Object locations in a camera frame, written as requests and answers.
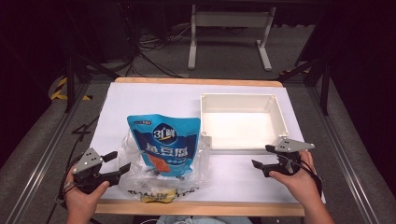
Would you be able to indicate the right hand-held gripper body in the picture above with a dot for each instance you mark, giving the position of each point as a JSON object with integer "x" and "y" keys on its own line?
{"x": 289, "y": 146}

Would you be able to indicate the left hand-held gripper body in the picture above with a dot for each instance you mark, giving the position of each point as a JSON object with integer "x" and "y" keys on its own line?
{"x": 88, "y": 161}

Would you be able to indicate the clear plastic bag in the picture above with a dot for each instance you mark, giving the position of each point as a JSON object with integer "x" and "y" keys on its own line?
{"x": 134, "y": 182}

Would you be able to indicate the white plastic box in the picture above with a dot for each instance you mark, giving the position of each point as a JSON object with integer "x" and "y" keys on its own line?
{"x": 243, "y": 124}

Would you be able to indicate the blue snack packet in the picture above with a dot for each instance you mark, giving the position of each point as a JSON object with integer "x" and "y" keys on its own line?
{"x": 165, "y": 137}

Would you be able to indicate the person's right hand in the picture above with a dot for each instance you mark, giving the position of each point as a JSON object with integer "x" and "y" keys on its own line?
{"x": 299, "y": 183}

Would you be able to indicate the person's left hand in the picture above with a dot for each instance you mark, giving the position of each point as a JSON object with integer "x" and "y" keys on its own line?
{"x": 83, "y": 200}

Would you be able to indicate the yellow packet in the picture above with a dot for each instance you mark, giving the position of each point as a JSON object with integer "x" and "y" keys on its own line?
{"x": 158, "y": 196}

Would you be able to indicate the black metal stand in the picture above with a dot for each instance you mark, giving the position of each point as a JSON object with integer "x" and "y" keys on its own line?
{"x": 325, "y": 84}
{"x": 70, "y": 84}

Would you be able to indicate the yellow black hazard tape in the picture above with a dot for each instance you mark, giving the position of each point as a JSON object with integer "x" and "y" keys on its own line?
{"x": 59, "y": 89}

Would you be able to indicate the aluminium rail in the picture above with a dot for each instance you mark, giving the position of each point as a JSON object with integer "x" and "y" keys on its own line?
{"x": 345, "y": 155}
{"x": 46, "y": 149}

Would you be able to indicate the white metal table frame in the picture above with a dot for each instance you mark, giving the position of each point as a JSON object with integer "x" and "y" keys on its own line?
{"x": 230, "y": 19}

